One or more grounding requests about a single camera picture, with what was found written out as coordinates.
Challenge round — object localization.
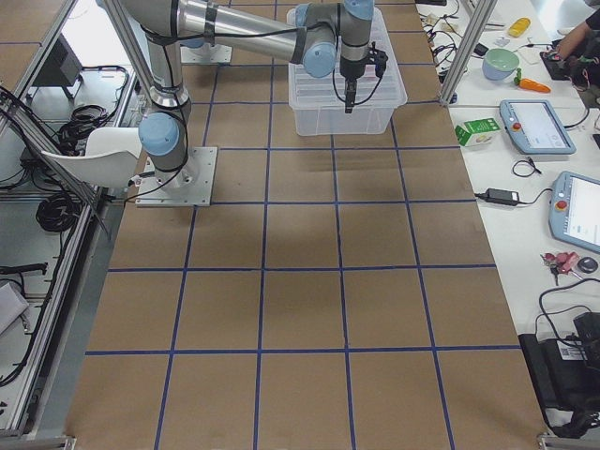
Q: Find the green white carton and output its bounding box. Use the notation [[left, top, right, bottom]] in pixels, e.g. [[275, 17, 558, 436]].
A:
[[455, 117, 501, 147]]

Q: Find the red keys bundle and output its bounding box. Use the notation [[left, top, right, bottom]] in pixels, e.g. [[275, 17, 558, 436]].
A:
[[540, 252, 579, 286]]

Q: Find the toy carrot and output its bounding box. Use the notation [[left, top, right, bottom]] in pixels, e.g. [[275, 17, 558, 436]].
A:
[[513, 67, 551, 94]]

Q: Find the white chair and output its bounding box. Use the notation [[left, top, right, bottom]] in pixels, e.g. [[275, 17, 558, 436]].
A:
[[41, 127, 142, 188]]

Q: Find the black power adapter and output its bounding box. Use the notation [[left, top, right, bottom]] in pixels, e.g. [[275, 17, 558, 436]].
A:
[[474, 187, 520, 206]]

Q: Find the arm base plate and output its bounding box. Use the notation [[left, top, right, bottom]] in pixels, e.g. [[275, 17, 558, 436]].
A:
[[134, 147, 218, 207]]

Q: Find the yellow toy corn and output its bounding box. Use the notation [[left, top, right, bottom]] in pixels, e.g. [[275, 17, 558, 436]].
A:
[[507, 17, 531, 38]]

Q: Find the teach pendant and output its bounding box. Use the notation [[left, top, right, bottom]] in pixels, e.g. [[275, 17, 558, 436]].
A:
[[499, 99, 577, 156], [548, 172, 599, 253]]

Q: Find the black bag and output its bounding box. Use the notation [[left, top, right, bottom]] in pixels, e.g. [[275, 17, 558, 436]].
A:
[[518, 312, 599, 439]]

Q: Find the aluminium frame post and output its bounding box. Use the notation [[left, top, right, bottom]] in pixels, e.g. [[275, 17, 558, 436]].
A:
[[439, 0, 497, 107]]

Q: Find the clear plastic storage box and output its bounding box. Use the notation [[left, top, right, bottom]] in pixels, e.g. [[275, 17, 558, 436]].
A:
[[288, 8, 408, 136]]

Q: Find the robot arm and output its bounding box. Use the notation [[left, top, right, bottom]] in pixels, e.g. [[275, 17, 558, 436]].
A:
[[99, 1, 388, 192]]

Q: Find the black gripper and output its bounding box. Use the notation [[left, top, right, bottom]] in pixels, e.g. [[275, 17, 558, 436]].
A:
[[339, 40, 388, 113]]

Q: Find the green bowl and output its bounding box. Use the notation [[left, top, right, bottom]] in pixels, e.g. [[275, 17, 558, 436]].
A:
[[482, 48, 519, 81]]

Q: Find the clear plastic box lid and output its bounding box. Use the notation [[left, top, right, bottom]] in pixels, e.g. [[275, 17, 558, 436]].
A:
[[287, 1, 407, 113]]

